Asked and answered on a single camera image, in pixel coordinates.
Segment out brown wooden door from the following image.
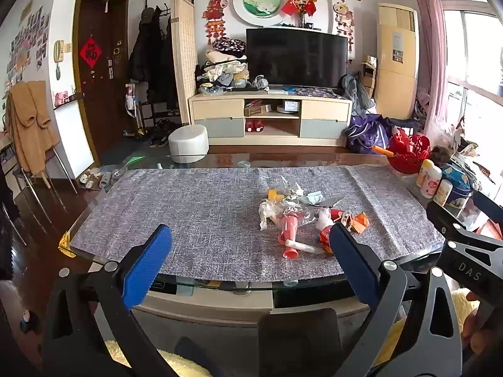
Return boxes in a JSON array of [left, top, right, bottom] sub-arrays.
[[72, 0, 131, 167]]

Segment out white round stool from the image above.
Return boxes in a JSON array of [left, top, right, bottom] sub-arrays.
[[168, 124, 210, 163]]

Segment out small white bottle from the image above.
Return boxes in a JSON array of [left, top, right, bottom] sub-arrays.
[[434, 179, 453, 207]]

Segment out red diamond door ornament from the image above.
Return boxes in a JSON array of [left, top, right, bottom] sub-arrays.
[[79, 38, 103, 68]]

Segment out white crumpled paper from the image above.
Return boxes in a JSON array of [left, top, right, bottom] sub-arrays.
[[280, 176, 305, 199]]

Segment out white board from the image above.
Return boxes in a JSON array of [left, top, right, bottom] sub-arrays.
[[53, 94, 96, 180]]

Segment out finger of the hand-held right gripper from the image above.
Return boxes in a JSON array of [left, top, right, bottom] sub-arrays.
[[426, 201, 503, 253], [469, 190, 503, 241]]

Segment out grey foil wrapper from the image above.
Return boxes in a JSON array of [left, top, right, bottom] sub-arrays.
[[314, 195, 347, 210]]

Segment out flower vase with red flags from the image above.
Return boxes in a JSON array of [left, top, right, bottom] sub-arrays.
[[280, 0, 318, 29]]

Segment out brown coat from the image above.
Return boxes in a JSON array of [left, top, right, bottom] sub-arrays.
[[5, 80, 60, 176]]

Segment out cardboard boxes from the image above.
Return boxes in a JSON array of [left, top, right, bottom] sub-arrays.
[[361, 55, 379, 100]]

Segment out red fish hanging decoration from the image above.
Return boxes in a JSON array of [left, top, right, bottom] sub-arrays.
[[202, 0, 229, 46]]

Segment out yellow fluffy clothing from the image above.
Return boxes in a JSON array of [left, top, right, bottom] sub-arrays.
[[104, 287, 481, 377]]

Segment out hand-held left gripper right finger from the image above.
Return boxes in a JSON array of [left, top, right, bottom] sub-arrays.
[[329, 223, 462, 377]]

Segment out grey trash bin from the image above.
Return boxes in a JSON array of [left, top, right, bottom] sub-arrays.
[[257, 307, 339, 377]]

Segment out wall photo collage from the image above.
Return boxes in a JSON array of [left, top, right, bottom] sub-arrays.
[[5, 5, 53, 84]]

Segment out blue round tin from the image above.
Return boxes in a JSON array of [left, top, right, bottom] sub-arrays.
[[442, 164, 473, 210]]

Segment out clear plastic wrapper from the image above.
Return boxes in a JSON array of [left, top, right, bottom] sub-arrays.
[[283, 200, 320, 226]]

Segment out white tube with pink cap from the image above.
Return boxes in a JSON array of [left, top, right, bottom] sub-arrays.
[[285, 239, 328, 259]]

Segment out pink plastic cup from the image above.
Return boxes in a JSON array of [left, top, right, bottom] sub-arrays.
[[277, 212, 306, 245]]

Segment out metal frame chair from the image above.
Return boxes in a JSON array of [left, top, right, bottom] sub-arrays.
[[11, 137, 79, 222]]

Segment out pink curtain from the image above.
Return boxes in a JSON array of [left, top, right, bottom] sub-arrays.
[[410, 0, 449, 136]]

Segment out beige folding screen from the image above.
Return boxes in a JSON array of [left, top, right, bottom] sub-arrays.
[[172, 0, 198, 127]]

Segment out grey jacket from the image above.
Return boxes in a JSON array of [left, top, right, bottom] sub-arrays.
[[341, 74, 376, 117]]

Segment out window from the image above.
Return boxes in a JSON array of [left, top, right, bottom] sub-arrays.
[[437, 0, 503, 142]]

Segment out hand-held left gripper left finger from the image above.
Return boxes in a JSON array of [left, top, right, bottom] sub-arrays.
[[41, 224, 177, 377]]

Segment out red plastic basket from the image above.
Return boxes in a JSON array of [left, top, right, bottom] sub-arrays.
[[387, 129, 432, 174]]

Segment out beige standing air conditioner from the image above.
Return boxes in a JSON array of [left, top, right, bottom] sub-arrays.
[[373, 3, 420, 121]]

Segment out purple bag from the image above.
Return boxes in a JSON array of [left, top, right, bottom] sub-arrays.
[[345, 113, 390, 155]]

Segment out yellow table corner guard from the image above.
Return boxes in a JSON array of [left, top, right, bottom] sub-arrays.
[[58, 233, 78, 259]]

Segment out orange wrapper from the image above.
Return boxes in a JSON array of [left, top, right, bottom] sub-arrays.
[[349, 211, 370, 235]]

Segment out kick scooter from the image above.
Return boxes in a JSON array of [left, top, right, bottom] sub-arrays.
[[120, 82, 152, 141]]

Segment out grey woven table mat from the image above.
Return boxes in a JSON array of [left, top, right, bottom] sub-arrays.
[[70, 164, 446, 283]]

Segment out pile of slippers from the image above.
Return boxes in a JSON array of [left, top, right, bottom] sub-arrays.
[[79, 168, 124, 190]]

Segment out black television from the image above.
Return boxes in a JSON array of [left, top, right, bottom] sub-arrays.
[[246, 27, 349, 90]]

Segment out person's right hand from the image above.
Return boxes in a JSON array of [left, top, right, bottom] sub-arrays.
[[462, 290, 503, 357]]

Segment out pile of clothes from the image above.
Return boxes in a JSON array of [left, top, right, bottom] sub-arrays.
[[196, 37, 251, 96]]

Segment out dark hanging coats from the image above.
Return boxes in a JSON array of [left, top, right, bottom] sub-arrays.
[[129, 6, 179, 111]]

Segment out beige television cabinet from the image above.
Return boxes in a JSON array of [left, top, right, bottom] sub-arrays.
[[189, 87, 353, 149]]

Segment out red and white wrapper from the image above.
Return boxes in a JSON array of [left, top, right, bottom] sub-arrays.
[[317, 207, 343, 254]]

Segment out round white wall art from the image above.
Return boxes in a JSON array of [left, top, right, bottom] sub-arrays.
[[233, 0, 285, 28]]

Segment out pink fish hanging decoration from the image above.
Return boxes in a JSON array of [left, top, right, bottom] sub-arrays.
[[332, 2, 355, 48]]

